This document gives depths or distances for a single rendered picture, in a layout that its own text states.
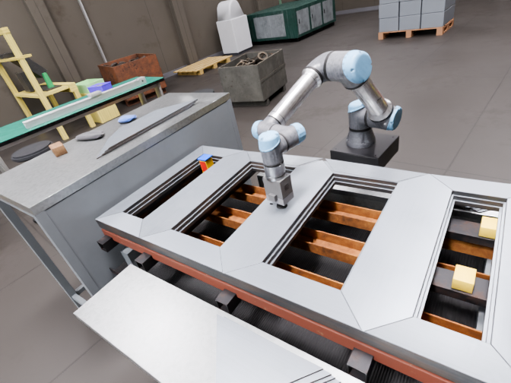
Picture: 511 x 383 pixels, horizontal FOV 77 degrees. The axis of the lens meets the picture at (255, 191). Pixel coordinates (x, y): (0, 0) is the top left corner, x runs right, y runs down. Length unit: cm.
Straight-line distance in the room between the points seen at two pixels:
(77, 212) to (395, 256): 130
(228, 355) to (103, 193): 100
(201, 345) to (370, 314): 49
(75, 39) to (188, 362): 779
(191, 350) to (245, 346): 18
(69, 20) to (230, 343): 789
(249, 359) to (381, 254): 48
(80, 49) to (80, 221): 695
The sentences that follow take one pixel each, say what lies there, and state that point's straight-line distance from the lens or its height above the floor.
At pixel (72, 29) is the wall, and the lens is 839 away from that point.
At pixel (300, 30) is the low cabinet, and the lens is 1003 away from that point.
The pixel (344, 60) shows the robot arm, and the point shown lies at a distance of 135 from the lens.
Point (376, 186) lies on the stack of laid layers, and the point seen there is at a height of 83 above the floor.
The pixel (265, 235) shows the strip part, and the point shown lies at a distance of 114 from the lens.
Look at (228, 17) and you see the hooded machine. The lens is 995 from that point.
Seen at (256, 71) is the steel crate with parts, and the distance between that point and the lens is 495.
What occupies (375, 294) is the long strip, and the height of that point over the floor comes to 86.
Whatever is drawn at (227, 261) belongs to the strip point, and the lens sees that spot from 109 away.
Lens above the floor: 160
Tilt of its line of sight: 32 degrees down
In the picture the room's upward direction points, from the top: 14 degrees counter-clockwise
